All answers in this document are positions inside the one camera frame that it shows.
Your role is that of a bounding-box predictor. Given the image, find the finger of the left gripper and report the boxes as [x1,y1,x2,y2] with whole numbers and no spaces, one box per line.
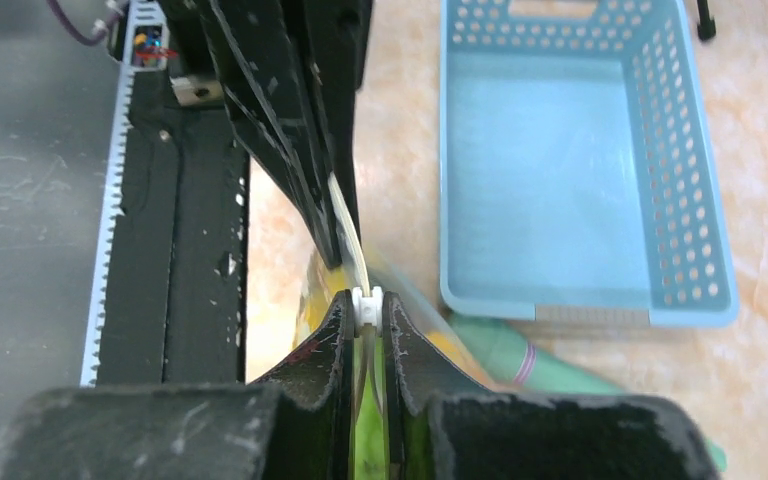
[197,1,342,268]
[291,0,374,239]

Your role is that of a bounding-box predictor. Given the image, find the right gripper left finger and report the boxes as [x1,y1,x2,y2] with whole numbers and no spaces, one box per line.
[0,291,354,479]

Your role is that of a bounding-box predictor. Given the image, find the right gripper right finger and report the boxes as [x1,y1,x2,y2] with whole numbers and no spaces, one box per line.
[382,293,719,479]

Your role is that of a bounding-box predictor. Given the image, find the light blue plastic basket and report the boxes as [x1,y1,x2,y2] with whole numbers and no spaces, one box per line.
[439,1,739,328]

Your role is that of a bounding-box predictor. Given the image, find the yellow banana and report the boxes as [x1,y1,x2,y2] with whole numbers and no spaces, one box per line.
[293,259,489,382]

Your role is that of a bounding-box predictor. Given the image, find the clear zip top bag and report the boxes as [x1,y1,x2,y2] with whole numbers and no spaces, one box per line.
[298,177,495,479]

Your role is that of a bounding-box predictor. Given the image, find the blue microphone on tripod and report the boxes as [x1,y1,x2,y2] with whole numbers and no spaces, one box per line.
[696,0,717,42]

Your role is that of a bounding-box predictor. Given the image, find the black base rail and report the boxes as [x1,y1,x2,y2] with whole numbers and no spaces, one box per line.
[80,1,250,386]

